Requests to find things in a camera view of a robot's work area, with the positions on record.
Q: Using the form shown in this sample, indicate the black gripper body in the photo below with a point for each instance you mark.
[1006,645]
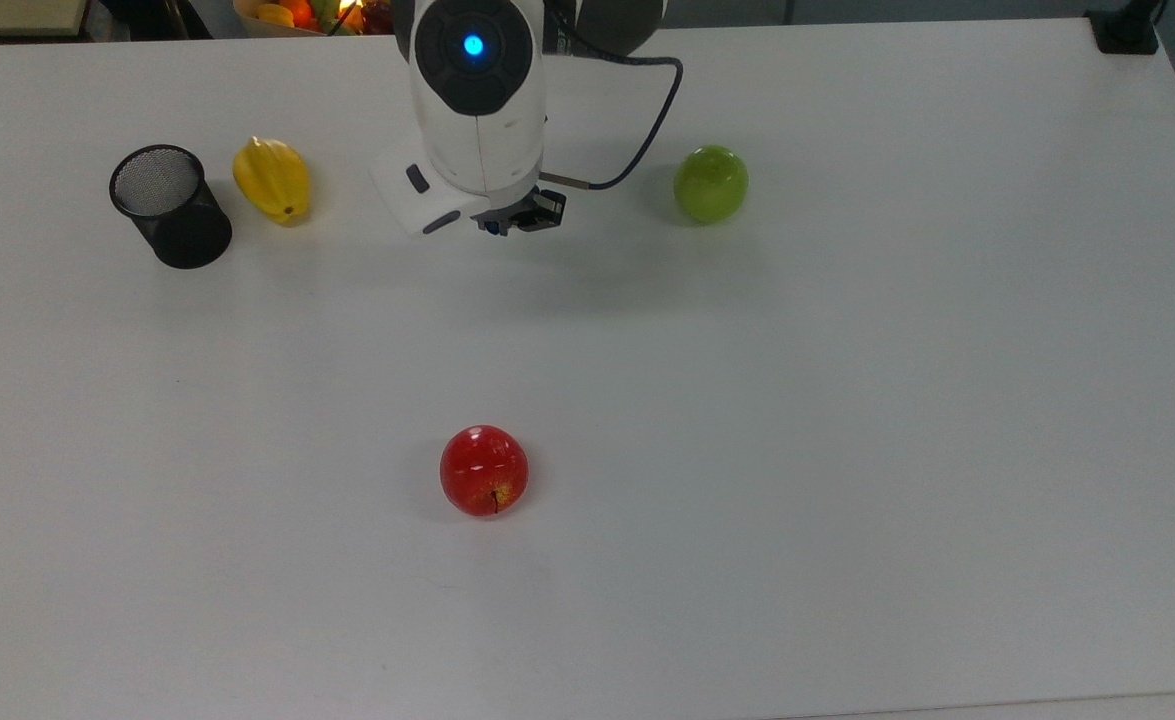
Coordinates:
[517,215]

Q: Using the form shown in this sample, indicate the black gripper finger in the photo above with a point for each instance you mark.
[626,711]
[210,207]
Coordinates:
[550,210]

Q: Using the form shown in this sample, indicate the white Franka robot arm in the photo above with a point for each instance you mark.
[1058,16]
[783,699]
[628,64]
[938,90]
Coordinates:
[477,110]

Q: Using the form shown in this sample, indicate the black mesh pen cup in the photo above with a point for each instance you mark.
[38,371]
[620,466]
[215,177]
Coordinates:
[192,235]

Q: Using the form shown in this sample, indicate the green toy apple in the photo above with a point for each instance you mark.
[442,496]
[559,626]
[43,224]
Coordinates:
[711,184]

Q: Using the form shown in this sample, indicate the yellow toy starfruit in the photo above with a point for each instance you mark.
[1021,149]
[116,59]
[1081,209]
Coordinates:
[272,180]

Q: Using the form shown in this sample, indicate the red toy apple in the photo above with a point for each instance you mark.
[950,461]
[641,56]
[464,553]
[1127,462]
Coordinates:
[484,470]

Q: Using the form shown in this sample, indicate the basket of toy fruit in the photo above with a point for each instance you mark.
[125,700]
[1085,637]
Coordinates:
[287,15]

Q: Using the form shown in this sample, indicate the beige box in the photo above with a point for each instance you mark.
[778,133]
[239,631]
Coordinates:
[12,15]

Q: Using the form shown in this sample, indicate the black stand base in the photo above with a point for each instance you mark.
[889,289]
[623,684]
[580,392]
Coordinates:
[1125,30]

